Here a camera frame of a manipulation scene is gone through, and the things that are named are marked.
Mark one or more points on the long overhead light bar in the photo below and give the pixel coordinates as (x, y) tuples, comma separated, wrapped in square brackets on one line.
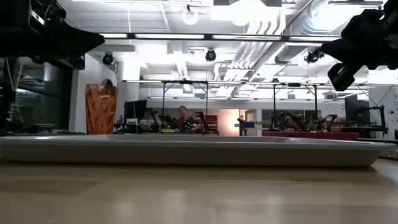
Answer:
[(169, 36)]

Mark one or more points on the translucent orange plastic cup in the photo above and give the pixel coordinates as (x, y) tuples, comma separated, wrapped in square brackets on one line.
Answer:
[(101, 112)]

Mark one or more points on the black background robot arm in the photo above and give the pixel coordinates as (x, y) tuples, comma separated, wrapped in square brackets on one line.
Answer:
[(290, 121), (203, 121), (325, 121), (158, 119)]

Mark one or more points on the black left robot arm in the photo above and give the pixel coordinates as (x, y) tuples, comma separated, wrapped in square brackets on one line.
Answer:
[(46, 9)]

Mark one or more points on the black hanging round camera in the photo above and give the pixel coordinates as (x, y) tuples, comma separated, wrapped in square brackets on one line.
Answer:
[(108, 58), (211, 55), (312, 57)]

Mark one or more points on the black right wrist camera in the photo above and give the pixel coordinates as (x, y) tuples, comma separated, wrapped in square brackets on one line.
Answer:
[(340, 77)]

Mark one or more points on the gray plastic serving tray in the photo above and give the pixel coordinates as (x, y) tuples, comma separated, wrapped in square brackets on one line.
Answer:
[(186, 152)]

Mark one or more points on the person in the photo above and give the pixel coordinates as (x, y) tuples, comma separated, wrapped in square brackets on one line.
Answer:
[(183, 119)]

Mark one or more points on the white round ceiling lamp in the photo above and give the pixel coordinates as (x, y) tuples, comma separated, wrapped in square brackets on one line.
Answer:
[(190, 16)]

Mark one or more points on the black background rig frame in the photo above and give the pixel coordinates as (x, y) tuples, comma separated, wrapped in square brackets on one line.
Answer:
[(163, 93), (274, 99)]

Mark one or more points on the red tool chest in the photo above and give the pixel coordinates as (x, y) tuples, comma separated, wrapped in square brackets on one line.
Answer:
[(213, 123)]

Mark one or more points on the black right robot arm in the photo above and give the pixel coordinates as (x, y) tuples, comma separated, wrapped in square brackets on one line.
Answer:
[(392, 7)]

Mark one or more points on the blue storage bin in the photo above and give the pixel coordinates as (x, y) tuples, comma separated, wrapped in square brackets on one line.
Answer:
[(247, 124)]

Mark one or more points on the black computer monitor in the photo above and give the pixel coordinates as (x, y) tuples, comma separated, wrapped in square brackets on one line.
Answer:
[(356, 109), (135, 109)]

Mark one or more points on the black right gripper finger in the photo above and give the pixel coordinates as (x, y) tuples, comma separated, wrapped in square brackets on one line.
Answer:
[(339, 49)]

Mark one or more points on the white poster board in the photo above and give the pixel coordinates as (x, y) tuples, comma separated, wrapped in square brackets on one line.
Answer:
[(385, 105)]

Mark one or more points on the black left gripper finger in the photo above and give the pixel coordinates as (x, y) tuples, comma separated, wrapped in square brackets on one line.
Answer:
[(85, 40)]

